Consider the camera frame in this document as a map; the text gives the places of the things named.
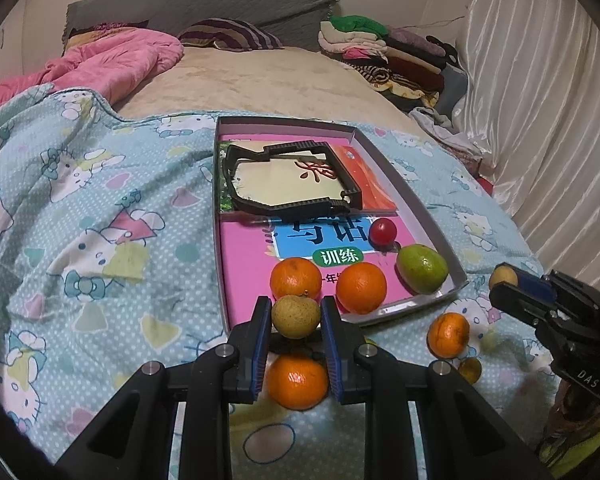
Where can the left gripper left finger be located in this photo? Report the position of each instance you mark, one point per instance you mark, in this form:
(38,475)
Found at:
(131,436)

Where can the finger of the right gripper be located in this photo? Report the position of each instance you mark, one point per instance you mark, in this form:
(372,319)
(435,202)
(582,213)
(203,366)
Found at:
(530,282)
(531,304)

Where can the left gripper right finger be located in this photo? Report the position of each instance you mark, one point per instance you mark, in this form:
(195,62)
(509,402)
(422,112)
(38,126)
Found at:
(410,407)

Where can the brown kiwi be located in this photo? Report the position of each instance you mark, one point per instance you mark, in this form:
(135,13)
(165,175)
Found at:
(295,317)
(503,273)
(470,369)

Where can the small tangerine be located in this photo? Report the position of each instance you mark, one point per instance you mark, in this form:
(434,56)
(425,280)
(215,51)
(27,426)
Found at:
(361,288)
(297,277)
(448,335)

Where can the large green apple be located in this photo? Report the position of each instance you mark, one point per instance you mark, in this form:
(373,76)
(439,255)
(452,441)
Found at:
(423,269)

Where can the large orange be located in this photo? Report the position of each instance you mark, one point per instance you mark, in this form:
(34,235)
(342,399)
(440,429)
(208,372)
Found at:
(296,382)

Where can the red tomato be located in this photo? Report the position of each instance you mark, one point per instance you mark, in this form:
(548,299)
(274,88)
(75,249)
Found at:
(382,232)

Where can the red cloth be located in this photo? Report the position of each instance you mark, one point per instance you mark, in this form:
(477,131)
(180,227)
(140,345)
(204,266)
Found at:
(486,185)

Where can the white crumpled garment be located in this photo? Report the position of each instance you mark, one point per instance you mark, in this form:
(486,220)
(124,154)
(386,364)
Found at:
(442,130)

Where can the hello kitty blue blanket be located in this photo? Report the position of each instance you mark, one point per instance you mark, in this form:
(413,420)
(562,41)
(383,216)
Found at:
(107,259)

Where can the orange red booklet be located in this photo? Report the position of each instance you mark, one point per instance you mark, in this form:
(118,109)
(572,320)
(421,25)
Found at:
(374,196)

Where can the white satin curtain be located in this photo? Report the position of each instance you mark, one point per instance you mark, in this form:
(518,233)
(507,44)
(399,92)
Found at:
(533,109)

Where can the stack of folded clothes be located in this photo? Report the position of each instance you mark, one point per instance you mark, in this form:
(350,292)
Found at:
(407,69)

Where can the pink workbook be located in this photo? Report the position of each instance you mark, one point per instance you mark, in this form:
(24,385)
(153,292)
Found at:
(248,248)

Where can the beige bed sheet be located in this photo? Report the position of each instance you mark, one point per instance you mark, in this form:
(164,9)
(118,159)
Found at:
(290,82)

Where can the grey headboard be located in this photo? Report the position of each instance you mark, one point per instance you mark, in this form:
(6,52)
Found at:
(295,23)

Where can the pink quilt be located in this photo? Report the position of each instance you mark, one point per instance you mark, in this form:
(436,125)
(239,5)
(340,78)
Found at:
(113,65)

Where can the white wardrobe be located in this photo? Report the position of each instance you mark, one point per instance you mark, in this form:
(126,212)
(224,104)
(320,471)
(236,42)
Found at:
(11,43)

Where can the floral pillow under quilt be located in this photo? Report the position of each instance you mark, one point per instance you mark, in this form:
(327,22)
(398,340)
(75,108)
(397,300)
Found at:
(79,37)

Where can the striped purple pillow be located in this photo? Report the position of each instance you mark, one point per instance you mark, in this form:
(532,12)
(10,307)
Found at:
(228,35)

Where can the black plastic frame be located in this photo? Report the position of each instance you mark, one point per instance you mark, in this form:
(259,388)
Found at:
(285,181)

